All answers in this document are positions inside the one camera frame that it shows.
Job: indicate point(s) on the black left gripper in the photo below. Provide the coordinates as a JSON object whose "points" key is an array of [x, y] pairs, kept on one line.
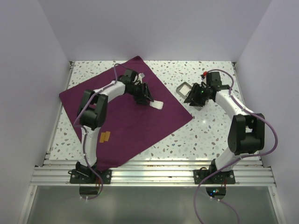
{"points": [[144, 95]]}

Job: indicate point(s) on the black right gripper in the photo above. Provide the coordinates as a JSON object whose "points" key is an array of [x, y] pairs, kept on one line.
{"points": [[193, 95]]}

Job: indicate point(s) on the steel instrument tray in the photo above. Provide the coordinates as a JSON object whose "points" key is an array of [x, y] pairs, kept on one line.
{"points": [[185, 96]]}

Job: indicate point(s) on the white gauze pad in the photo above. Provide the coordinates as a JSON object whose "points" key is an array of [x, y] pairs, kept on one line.
{"points": [[184, 89], [157, 104]]}

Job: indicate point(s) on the orange adhesive bandage strips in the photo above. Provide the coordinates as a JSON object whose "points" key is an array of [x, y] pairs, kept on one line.
{"points": [[104, 137]]}

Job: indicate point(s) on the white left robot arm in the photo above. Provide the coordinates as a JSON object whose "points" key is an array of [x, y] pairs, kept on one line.
{"points": [[92, 111]]}

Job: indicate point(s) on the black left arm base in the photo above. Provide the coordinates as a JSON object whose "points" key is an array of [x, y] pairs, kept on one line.
{"points": [[83, 175]]}

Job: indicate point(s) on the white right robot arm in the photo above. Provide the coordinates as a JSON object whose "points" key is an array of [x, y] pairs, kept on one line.
{"points": [[246, 134]]}

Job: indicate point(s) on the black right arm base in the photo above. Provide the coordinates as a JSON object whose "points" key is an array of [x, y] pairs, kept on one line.
{"points": [[226, 177]]}

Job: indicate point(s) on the purple cloth mat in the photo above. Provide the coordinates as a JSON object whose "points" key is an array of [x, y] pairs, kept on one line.
{"points": [[134, 128]]}

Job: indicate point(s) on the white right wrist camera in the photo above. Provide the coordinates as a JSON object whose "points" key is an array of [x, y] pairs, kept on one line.
{"points": [[203, 76]]}

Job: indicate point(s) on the aluminium rail frame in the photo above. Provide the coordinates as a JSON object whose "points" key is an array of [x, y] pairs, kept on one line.
{"points": [[171, 161]]}

